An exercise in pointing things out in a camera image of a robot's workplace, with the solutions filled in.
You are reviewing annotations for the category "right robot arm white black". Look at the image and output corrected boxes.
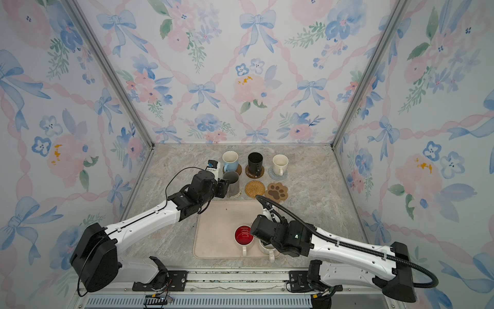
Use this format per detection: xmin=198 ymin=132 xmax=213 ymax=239
xmin=250 ymin=215 xmax=439 ymax=303

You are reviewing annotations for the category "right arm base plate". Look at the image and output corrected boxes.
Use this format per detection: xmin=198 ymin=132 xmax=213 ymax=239
xmin=288 ymin=270 xmax=343 ymax=292

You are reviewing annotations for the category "glossy brown wooden coaster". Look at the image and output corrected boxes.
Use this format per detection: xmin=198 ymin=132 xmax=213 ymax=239
xmin=245 ymin=166 xmax=265 ymax=179

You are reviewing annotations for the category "black mug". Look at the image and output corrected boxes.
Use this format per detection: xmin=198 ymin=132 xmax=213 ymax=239
xmin=248 ymin=152 xmax=263 ymax=174

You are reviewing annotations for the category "aluminium front rail frame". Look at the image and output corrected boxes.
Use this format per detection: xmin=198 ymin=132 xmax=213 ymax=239
xmin=68 ymin=268 xmax=406 ymax=308

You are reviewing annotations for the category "beige serving tray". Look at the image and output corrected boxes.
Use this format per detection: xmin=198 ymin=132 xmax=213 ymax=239
xmin=193 ymin=200 xmax=269 ymax=260

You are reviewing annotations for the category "matte brown wooden coaster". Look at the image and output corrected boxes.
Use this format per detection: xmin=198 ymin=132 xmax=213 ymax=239
xmin=223 ymin=165 xmax=243 ymax=175

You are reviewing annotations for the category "grey mug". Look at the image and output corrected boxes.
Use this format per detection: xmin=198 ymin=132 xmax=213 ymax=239
xmin=223 ymin=171 xmax=240 ymax=198

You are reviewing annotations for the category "woven rattan round coaster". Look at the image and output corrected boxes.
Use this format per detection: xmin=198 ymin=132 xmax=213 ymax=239
xmin=244 ymin=180 xmax=266 ymax=199

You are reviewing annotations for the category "black corrugated cable right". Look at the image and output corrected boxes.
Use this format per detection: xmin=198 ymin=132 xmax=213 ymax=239
xmin=255 ymin=194 xmax=439 ymax=289

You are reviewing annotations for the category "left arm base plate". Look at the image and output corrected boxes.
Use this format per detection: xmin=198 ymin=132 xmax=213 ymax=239
xmin=132 ymin=270 xmax=189 ymax=292

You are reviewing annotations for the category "clear patterned glass coaster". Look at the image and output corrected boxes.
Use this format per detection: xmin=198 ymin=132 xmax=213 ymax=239
xmin=229 ymin=190 xmax=242 ymax=199

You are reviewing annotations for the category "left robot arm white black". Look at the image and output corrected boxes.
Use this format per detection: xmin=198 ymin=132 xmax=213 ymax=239
xmin=69 ymin=171 xmax=230 ymax=292

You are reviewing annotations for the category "cork paw print coaster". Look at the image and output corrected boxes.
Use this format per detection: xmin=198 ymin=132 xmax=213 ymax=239
xmin=264 ymin=182 xmax=289 ymax=203

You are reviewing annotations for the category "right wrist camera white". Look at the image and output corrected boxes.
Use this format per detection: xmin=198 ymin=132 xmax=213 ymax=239
xmin=262 ymin=209 xmax=277 ymax=223

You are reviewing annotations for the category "white and blue mug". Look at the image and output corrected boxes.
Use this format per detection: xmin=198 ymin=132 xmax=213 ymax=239
xmin=222 ymin=151 xmax=239 ymax=173

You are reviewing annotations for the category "grey braided round coaster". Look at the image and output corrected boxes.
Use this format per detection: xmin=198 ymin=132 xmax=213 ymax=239
xmin=268 ymin=167 xmax=288 ymax=181

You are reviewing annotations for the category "red interior white mug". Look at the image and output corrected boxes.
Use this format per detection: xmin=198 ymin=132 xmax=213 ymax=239
xmin=234 ymin=225 xmax=254 ymax=257

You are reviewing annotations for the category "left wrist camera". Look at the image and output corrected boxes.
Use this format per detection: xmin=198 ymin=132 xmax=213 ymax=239
xmin=190 ymin=160 xmax=221 ymax=195

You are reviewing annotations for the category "cream mug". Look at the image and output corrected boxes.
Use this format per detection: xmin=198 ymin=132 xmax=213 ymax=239
xmin=273 ymin=154 xmax=289 ymax=175

